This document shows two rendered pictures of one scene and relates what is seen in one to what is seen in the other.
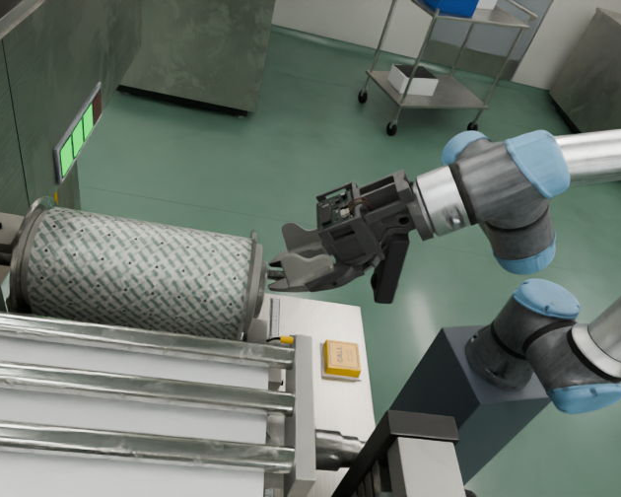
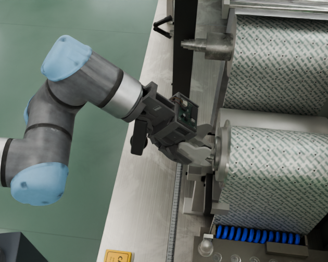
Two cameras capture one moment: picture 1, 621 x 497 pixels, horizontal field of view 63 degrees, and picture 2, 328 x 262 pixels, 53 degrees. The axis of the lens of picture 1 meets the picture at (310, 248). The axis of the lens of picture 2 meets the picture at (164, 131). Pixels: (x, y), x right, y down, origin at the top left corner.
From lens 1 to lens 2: 0.87 m
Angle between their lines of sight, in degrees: 85
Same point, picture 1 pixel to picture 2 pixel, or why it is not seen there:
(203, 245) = (259, 138)
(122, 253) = (300, 133)
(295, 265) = (203, 127)
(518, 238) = not seen: hidden behind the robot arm
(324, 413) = (138, 225)
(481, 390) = (12, 242)
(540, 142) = (72, 40)
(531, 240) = not seen: hidden behind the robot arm
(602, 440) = not seen: outside the picture
